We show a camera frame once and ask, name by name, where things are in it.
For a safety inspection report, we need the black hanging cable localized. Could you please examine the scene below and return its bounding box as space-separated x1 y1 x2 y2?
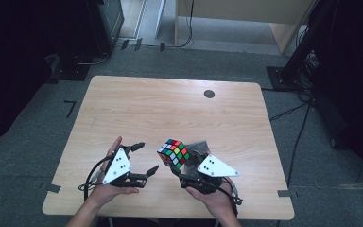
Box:
166 0 195 49

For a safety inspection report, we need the dark cabinet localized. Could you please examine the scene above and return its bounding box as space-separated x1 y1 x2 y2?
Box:
84 0 126 57

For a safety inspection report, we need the black floor cable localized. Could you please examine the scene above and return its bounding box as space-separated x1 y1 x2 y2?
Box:
286 103 312 188
268 100 313 123

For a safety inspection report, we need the left hand-held gripper cable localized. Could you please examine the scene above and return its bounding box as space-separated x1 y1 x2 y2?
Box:
78 155 115 202

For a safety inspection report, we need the tangled cable bundle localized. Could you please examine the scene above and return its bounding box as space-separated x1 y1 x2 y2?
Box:
295 49 320 102

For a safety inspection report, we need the person's left hand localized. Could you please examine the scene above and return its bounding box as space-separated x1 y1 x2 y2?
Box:
89 135 139 207

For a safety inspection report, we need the right hand-held gripper cable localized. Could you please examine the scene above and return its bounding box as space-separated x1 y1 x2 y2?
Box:
219 180 244 219

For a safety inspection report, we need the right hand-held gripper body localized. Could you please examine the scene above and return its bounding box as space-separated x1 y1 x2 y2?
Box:
179 153 240 195

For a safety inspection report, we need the looped black cable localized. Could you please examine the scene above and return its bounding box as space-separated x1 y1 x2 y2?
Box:
74 51 111 66

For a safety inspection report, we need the hand-held gripper cable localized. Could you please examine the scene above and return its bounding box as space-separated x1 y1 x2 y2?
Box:
78 155 115 202
219 180 244 219

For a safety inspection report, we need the black metal stand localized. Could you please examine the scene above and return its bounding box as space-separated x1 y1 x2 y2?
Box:
266 0 332 93

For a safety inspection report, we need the person's right hand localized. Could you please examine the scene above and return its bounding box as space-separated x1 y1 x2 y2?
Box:
185 178 237 220

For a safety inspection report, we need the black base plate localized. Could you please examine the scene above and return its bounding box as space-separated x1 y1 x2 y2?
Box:
47 60 92 83

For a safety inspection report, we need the dark curtain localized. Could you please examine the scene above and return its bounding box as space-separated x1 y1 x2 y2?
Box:
308 0 363 187
0 0 91 149

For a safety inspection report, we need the person's dark clothing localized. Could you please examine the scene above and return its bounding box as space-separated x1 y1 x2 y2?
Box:
97 217 218 227

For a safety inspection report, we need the grey cloth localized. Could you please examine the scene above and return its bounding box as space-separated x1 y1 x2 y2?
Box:
179 140 211 178

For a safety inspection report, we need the multicoloured puzzle cube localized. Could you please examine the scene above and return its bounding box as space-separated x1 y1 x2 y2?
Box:
157 138 191 170

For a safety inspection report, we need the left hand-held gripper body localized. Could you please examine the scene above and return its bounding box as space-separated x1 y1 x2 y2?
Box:
102 145 146 189

